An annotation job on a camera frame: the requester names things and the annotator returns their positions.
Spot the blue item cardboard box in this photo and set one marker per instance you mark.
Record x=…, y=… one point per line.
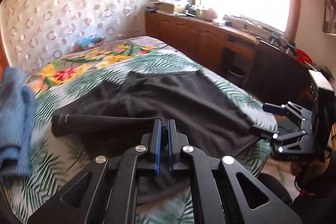
x=89, y=42

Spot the long wooden cabinet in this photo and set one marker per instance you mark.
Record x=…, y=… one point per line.
x=270, y=75

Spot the cardboard box on cabinet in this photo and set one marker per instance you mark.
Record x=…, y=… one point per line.
x=172, y=8

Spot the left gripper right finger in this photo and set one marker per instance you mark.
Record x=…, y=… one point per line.
x=176, y=141

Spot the circle pattern sheer curtain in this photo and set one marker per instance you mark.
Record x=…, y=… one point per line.
x=36, y=32

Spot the black pants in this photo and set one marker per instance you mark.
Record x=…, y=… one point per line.
x=112, y=118

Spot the palm leaf print blanket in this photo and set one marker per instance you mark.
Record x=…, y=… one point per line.
x=55, y=160

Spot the folded blue jeans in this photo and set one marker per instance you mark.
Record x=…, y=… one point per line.
x=17, y=119

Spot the black waste bin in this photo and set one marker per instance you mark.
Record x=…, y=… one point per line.
x=236, y=75

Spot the floral bed sheet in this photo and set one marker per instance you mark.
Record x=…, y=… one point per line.
x=70, y=67

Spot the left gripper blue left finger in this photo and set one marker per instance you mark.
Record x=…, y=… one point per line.
x=155, y=146

